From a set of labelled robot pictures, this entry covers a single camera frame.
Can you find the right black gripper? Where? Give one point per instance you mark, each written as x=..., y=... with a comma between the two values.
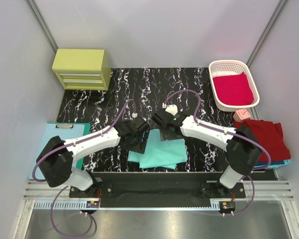
x=164, y=135

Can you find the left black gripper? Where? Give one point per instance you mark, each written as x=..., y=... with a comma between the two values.
x=137, y=143

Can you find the teal t shirt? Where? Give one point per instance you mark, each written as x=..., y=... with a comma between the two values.
x=160, y=153

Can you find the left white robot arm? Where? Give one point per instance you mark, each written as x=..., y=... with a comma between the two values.
x=56, y=159

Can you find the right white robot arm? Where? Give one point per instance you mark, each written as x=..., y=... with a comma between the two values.
x=243, y=150

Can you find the green clipboard with paper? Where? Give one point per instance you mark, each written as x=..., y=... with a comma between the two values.
x=64, y=131

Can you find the white plastic laundry basket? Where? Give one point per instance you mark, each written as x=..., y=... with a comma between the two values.
x=231, y=67

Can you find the pink paper card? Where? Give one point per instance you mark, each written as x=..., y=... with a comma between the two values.
x=241, y=115

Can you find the magenta shirt in basket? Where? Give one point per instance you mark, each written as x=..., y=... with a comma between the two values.
x=233, y=90

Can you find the yellow drawer cabinet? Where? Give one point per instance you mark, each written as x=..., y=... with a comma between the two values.
x=82, y=69

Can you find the dark red folded shirt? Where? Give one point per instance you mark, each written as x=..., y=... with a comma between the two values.
x=270, y=136

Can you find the light blue folded shirt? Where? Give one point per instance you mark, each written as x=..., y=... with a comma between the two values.
x=274, y=164

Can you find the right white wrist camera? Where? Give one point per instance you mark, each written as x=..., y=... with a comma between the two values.
x=172, y=109

